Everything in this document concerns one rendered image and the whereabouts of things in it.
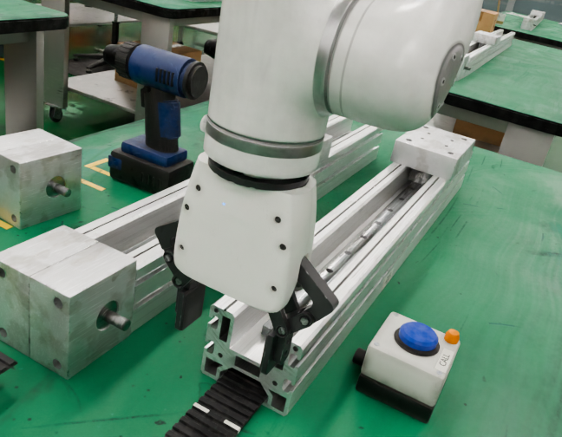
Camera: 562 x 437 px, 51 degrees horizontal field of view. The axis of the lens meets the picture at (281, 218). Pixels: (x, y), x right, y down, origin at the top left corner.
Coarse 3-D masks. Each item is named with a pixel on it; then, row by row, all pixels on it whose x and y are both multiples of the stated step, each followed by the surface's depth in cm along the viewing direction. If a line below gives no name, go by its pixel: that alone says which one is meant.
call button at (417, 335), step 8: (400, 328) 61; (408, 328) 61; (416, 328) 61; (424, 328) 62; (400, 336) 61; (408, 336) 60; (416, 336) 60; (424, 336) 60; (432, 336) 61; (408, 344) 60; (416, 344) 59; (424, 344) 59; (432, 344) 60
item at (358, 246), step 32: (384, 192) 95; (416, 192) 93; (448, 192) 111; (320, 224) 77; (352, 224) 83; (384, 224) 87; (416, 224) 88; (320, 256) 75; (352, 256) 76; (384, 256) 73; (352, 288) 64; (224, 320) 57; (256, 320) 62; (320, 320) 58; (352, 320) 70; (224, 352) 58; (256, 352) 58; (320, 352) 60; (288, 384) 57
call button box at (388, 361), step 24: (384, 336) 61; (360, 360) 65; (384, 360) 59; (408, 360) 59; (432, 360) 59; (360, 384) 62; (384, 384) 60; (408, 384) 59; (432, 384) 58; (408, 408) 60; (432, 408) 59
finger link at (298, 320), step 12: (300, 312) 46; (300, 324) 45; (276, 336) 46; (288, 336) 47; (264, 348) 47; (276, 348) 47; (288, 348) 48; (264, 360) 47; (276, 360) 48; (264, 372) 48
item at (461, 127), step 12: (480, 12) 393; (492, 12) 405; (480, 24) 395; (492, 24) 393; (180, 48) 357; (192, 48) 361; (132, 84) 342; (456, 120) 376; (456, 132) 379; (468, 132) 376; (480, 132) 372; (492, 132) 370; (492, 144) 372
